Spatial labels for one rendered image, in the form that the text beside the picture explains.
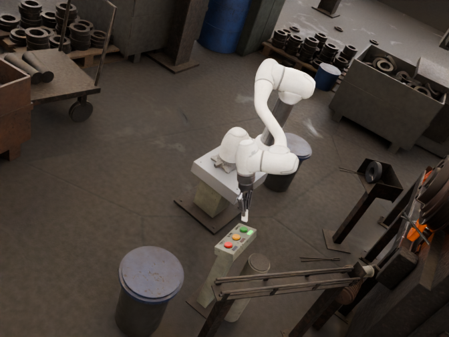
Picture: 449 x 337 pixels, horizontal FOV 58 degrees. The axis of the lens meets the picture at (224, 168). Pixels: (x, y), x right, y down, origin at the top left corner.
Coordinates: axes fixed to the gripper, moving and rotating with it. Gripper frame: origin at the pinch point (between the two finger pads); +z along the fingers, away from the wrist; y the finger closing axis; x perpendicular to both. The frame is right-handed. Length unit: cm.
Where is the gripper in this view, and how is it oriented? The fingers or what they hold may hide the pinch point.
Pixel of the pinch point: (244, 214)
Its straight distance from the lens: 207.7
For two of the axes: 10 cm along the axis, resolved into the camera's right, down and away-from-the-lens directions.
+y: 5.5, -3.9, 7.4
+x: -8.4, -2.6, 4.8
